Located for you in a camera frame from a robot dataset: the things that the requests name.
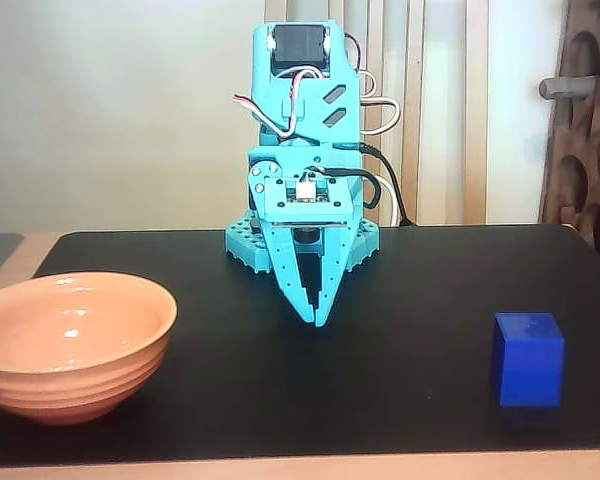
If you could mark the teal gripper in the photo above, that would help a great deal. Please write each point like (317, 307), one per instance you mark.
(291, 285)

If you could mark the blue cube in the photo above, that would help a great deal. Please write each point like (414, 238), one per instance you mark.
(530, 365)

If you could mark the teal perforated robot base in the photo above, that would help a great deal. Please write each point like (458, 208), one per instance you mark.
(240, 247)

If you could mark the orange ribbed bowl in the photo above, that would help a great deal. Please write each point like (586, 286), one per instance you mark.
(80, 385)

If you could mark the black table mat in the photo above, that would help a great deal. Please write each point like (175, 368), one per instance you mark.
(380, 375)

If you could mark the brown wooden wine rack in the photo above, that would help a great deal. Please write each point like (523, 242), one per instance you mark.
(580, 150)

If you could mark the grey bottle neck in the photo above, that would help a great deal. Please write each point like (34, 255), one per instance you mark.
(565, 86)

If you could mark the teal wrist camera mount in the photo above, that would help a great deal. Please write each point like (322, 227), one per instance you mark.
(280, 200)

